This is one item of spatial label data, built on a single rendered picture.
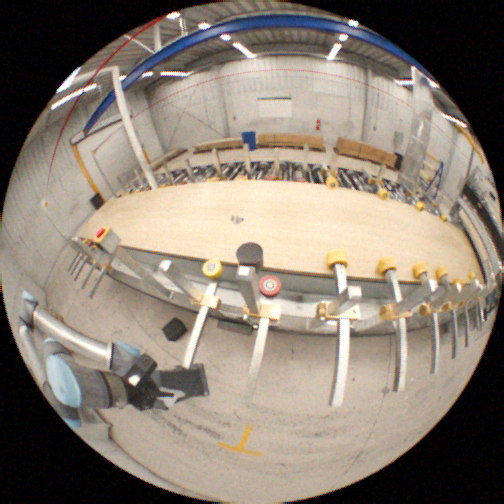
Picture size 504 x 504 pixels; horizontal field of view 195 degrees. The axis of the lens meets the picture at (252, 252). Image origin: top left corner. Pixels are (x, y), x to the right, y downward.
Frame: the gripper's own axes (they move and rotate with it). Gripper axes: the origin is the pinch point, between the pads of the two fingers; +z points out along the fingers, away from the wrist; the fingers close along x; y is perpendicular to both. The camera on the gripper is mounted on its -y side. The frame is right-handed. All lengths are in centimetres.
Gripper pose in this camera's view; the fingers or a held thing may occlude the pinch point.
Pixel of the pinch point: (166, 380)
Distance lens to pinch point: 57.1
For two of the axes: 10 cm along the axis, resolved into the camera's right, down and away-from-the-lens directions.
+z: 1.0, 6.1, 7.9
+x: 9.6, 1.6, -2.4
